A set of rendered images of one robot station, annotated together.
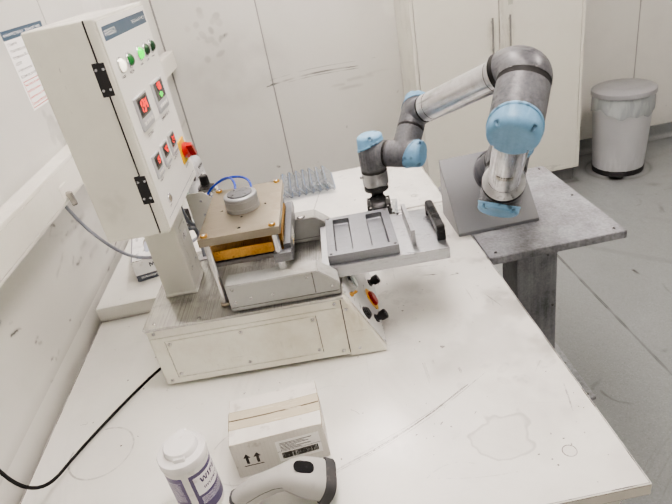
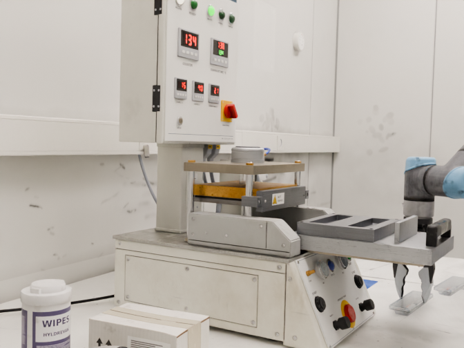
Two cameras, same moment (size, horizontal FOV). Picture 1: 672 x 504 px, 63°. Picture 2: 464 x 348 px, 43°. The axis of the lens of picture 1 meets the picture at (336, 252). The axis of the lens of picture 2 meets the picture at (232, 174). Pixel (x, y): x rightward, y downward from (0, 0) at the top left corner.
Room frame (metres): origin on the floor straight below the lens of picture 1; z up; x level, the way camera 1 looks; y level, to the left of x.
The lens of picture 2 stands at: (-0.05, -0.44, 1.16)
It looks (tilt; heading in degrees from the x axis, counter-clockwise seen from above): 3 degrees down; 28
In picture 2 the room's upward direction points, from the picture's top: 2 degrees clockwise
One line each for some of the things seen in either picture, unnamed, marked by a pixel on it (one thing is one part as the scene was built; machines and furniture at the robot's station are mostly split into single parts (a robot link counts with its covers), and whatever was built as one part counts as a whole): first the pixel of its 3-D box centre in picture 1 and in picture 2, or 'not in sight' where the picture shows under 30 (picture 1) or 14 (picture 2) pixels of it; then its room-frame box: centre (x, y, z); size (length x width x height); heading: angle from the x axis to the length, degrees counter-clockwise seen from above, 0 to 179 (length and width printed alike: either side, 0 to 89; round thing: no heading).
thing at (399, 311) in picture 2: not in sight; (411, 303); (1.47, -0.15, 0.76); 0.18 x 0.06 x 0.02; 173
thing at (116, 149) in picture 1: (150, 165); (187, 104); (1.21, 0.37, 1.25); 0.33 x 0.16 x 0.64; 178
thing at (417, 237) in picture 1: (379, 235); (371, 233); (1.19, -0.11, 0.97); 0.30 x 0.22 x 0.08; 88
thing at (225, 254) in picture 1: (248, 221); (248, 181); (1.21, 0.19, 1.07); 0.22 x 0.17 x 0.10; 178
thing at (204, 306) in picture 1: (248, 274); (233, 237); (1.21, 0.23, 0.93); 0.46 x 0.35 x 0.01; 88
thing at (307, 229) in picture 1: (289, 229); (298, 220); (1.34, 0.11, 0.96); 0.26 x 0.05 x 0.07; 88
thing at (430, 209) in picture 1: (434, 218); (439, 231); (1.19, -0.25, 0.99); 0.15 x 0.02 x 0.04; 178
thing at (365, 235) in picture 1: (360, 234); (350, 226); (1.19, -0.07, 0.98); 0.20 x 0.17 x 0.03; 178
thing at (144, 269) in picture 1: (152, 251); not in sight; (1.65, 0.59, 0.83); 0.23 x 0.12 x 0.07; 12
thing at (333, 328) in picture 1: (273, 297); (250, 275); (1.22, 0.19, 0.84); 0.53 x 0.37 x 0.17; 88
